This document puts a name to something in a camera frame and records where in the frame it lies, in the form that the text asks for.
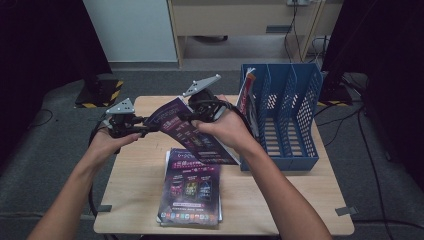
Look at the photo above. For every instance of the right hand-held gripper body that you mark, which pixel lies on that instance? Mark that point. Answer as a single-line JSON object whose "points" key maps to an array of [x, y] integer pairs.
{"points": [[206, 106]]}

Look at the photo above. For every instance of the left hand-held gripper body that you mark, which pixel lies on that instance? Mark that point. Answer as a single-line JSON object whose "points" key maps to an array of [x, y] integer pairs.
{"points": [[121, 125]]}

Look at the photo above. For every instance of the purple magazine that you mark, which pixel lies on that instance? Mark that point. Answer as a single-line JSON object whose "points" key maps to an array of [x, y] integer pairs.
{"points": [[190, 193], [181, 133]]}

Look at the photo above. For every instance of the black and red magazine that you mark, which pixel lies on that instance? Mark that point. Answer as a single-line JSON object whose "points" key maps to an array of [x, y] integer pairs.
{"points": [[245, 96]]}

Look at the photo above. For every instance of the blue file rack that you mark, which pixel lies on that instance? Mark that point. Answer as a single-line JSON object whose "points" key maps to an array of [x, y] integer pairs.
{"points": [[293, 165]]}

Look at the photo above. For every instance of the person's left hand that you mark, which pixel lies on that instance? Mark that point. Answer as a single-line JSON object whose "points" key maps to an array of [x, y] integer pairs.
{"points": [[106, 146]]}

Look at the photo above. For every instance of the person's right hand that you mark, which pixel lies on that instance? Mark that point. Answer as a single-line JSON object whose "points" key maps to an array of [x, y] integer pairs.
{"points": [[230, 130]]}

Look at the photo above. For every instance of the black striped stand base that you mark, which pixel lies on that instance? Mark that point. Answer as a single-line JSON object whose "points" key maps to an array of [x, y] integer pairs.
{"points": [[100, 95], [335, 95]]}

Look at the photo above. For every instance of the grey tape piece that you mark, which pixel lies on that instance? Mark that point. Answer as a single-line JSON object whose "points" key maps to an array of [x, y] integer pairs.
{"points": [[346, 211], [105, 208]]}

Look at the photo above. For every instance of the white cabinet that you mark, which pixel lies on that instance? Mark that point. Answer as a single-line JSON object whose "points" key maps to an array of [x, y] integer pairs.
{"points": [[133, 30]]}

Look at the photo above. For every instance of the black curtain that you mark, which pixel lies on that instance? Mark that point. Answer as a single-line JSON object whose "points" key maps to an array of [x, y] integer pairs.
{"points": [[40, 50], [403, 30]]}

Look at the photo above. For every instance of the white power strip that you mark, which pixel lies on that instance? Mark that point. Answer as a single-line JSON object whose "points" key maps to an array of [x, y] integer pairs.
{"points": [[298, 2]]}

